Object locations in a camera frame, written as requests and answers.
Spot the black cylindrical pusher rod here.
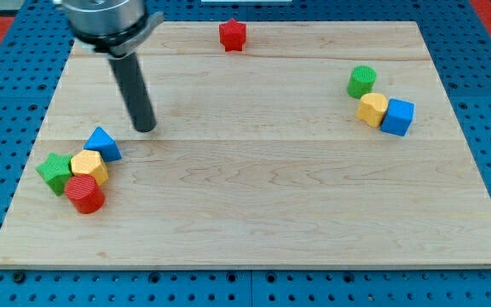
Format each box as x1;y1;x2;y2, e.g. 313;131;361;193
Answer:
109;53;157;132

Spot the yellow heart block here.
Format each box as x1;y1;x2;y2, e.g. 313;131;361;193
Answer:
355;93;389;128

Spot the blue triangle block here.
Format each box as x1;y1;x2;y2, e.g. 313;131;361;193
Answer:
84;126;122;162

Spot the yellow hexagon block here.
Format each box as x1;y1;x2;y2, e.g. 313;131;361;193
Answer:
71;150;109;186

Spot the red star block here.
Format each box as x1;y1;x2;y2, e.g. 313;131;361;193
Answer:
219;18;246;52

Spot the green star block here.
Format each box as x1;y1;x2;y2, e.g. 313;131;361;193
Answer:
36;153;72;196

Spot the red cylinder block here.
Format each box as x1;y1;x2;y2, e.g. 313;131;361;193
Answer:
64;175;105;214

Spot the wooden board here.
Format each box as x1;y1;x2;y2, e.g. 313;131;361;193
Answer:
0;21;491;270

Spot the green cylinder block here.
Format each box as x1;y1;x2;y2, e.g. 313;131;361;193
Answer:
346;66;377;98

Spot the blue cube block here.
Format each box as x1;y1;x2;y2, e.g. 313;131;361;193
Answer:
380;98;415;136

